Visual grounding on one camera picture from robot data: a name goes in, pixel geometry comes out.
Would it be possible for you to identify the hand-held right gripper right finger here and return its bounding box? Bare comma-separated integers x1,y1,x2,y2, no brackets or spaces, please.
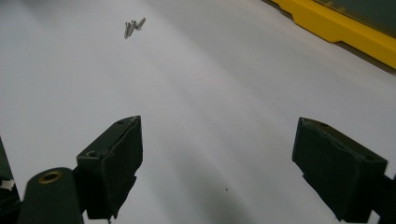
291,117,389,224

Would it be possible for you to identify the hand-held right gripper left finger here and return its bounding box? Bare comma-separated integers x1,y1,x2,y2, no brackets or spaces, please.
76,115,144,220

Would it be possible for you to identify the yellow drawer organizer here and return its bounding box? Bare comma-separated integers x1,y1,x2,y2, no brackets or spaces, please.
270,0,396,70

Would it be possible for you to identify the clear plastic drawer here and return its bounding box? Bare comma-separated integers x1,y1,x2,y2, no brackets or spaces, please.
314,0,396,39

